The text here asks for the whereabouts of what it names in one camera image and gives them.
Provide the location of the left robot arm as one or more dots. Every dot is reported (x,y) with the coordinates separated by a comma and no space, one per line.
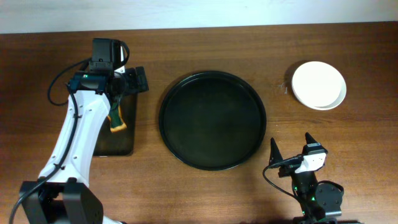
(61,193)

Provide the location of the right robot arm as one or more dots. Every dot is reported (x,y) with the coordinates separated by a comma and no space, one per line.
(320,201)

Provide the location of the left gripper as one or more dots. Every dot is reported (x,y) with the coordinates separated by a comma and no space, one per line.
(138,81)

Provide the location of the white plate with ketchup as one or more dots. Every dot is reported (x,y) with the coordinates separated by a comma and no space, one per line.
(318,86)

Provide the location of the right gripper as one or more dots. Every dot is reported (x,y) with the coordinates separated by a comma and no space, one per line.
(290,167)

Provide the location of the orange green sponge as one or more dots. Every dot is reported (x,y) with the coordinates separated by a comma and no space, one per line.
(115,119)

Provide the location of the round black tray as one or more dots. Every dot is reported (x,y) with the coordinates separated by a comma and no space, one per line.
(212,120)

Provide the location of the rectangular black tray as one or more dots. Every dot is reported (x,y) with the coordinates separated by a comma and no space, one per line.
(120,143)

